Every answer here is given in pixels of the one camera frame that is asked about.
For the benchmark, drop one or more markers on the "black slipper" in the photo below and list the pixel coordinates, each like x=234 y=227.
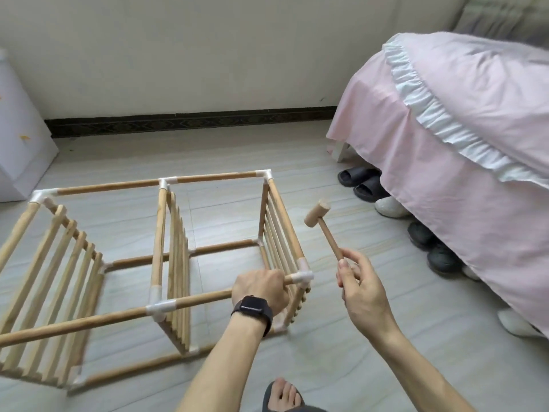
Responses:
x=371 y=189
x=358 y=176

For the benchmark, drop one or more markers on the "white box cabinet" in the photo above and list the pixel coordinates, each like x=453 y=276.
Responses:
x=21 y=133

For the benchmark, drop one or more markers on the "white bed leg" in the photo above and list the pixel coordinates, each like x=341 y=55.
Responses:
x=341 y=152

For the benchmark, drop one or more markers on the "person's left hand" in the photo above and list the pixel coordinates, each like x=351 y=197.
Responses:
x=262 y=289

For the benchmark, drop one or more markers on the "white shoe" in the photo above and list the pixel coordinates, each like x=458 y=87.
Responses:
x=470 y=273
x=519 y=323
x=393 y=207

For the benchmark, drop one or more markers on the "grey pleated curtain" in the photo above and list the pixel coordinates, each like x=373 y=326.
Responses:
x=506 y=17

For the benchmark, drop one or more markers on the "wooden mallet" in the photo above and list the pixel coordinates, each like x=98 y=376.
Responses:
x=317 y=213

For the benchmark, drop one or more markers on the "person's right hand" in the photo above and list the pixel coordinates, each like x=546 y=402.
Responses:
x=365 y=297

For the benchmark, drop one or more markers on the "pink ruffled bed skirt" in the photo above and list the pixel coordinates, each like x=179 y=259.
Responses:
x=463 y=150

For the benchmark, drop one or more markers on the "person's left forearm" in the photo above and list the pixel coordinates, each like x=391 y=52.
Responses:
x=223 y=369

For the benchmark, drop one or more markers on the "dark shoe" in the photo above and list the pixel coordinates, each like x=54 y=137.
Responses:
x=444 y=258
x=422 y=235

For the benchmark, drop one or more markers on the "black smartwatch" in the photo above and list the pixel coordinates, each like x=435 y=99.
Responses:
x=252 y=311

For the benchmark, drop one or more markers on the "person's black sandal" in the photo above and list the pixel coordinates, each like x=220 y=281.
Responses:
x=287 y=396

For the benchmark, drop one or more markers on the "person's right forearm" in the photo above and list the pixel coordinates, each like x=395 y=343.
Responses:
x=425 y=373

